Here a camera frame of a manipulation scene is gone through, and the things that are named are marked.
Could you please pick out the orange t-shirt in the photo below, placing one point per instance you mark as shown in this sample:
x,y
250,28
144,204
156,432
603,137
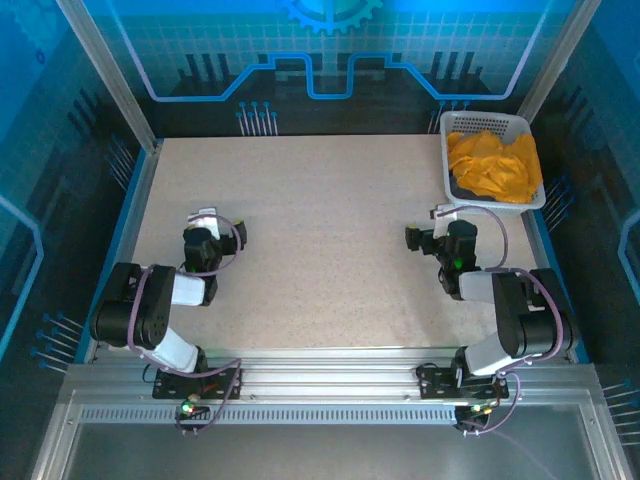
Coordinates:
x,y
495,170

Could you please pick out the white plastic basket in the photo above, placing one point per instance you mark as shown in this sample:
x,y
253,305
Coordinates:
x,y
480,120

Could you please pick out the black controller board with LEDs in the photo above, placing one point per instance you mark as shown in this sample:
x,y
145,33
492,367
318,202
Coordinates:
x,y
189,409
470,412

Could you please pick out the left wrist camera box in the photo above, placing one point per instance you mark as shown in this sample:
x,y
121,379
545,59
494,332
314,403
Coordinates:
x,y
205,220

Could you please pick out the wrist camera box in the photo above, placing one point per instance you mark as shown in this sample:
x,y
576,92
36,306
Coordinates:
x,y
205,220
445,212

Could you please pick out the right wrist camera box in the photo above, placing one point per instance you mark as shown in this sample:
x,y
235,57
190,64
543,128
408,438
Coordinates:
x,y
445,212

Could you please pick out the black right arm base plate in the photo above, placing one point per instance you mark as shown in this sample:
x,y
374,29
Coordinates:
x,y
435,382

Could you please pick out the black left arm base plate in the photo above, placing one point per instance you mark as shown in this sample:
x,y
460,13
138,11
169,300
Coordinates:
x,y
170,385

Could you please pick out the aluminium frame rail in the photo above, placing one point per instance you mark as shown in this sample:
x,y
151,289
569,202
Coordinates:
x,y
325,375

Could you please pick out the aluminium frame post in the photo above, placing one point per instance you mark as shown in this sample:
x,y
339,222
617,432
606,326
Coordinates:
x,y
115,85
555,55

